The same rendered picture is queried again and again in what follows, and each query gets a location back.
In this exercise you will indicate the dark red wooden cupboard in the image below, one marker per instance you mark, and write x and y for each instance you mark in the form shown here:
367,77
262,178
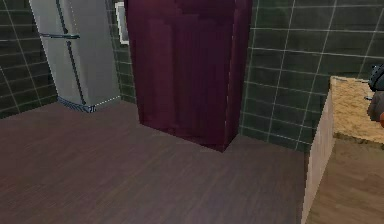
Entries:
186,73

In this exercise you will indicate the silver grey fridge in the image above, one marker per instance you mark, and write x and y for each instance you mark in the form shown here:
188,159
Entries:
88,60

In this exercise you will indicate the tan wooden counter cabinet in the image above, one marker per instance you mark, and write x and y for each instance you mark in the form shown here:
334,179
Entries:
346,160

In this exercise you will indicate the grey round pot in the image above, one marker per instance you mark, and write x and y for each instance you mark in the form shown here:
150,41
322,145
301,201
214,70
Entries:
376,106

